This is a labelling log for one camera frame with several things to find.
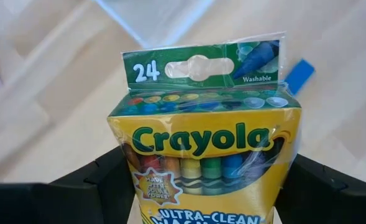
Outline blue eraser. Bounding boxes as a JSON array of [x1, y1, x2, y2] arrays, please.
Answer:
[[283, 58, 316, 96]]

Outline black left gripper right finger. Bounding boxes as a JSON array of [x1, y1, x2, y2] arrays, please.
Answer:
[[274, 154, 366, 224]]

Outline yellow green crayon box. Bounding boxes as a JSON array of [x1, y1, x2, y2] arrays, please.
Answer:
[[107, 30, 303, 224]]

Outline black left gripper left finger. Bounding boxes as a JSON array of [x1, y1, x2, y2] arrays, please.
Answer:
[[0, 145, 137, 224]]

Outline clear plastic bin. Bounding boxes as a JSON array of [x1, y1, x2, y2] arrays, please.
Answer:
[[92, 0, 216, 50]]

